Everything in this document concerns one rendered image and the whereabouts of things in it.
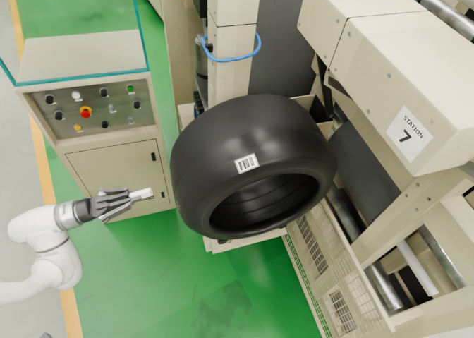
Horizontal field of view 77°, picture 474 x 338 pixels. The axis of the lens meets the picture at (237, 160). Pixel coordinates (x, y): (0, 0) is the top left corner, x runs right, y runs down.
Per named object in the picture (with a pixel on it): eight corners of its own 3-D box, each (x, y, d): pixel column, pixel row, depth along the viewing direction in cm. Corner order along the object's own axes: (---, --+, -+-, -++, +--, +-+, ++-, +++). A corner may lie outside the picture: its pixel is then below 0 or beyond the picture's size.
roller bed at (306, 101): (276, 139, 165) (288, 97, 142) (300, 134, 169) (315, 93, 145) (290, 166, 154) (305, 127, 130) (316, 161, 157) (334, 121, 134)
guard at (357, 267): (269, 205, 207) (290, 140, 152) (271, 205, 208) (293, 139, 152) (327, 351, 156) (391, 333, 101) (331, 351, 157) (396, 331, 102)
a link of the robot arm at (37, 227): (61, 196, 100) (76, 230, 103) (13, 209, 98) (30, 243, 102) (48, 209, 89) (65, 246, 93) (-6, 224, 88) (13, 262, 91)
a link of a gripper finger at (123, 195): (100, 208, 99) (100, 204, 100) (133, 197, 101) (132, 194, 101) (94, 202, 96) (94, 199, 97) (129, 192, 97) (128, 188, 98)
